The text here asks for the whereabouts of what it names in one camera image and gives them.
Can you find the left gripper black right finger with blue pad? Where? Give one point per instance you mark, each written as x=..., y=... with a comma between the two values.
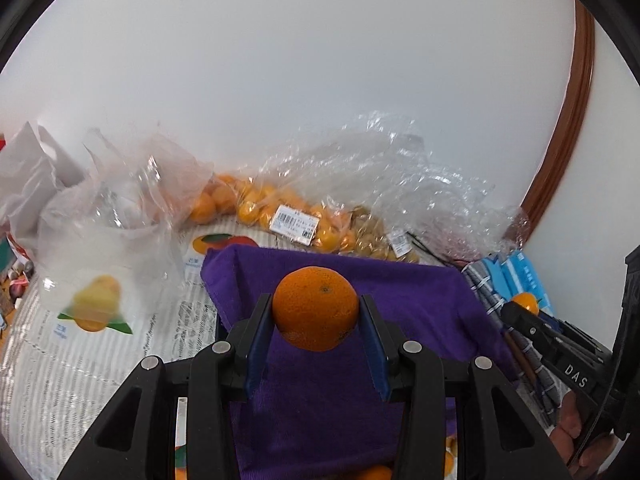
x=498, y=437

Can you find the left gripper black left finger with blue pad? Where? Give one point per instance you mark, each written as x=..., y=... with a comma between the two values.
x=134, y=435

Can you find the large round orange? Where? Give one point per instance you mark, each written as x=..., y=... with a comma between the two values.
x=315, y=308

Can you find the small orange kumquat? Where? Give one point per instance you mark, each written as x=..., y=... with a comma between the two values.
x=527, y=301

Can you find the person's right hand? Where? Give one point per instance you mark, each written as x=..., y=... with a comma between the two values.
x=568, y=430

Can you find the grey checked cloth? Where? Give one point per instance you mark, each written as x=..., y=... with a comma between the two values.
x=538, y=387

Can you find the purple towel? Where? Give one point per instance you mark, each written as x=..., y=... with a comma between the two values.
x=316, y=414

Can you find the fruit print tablecloth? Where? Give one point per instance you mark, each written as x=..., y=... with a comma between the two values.
x=55, y=377

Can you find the blue white box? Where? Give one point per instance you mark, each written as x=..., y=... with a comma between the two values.
x=514, y=274

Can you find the crumpled clear plastic bag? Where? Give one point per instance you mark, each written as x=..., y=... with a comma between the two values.
x=107, y=248

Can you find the white barcode label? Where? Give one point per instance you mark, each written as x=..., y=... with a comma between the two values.
x=294, y=224

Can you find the clear bag of kumquats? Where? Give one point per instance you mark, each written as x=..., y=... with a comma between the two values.
x=377, y=192

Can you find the white plastic bag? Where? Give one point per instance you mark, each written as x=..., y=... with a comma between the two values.
x=34, y=168

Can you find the brown wooden door frame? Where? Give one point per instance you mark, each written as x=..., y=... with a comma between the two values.
x=565, y=134

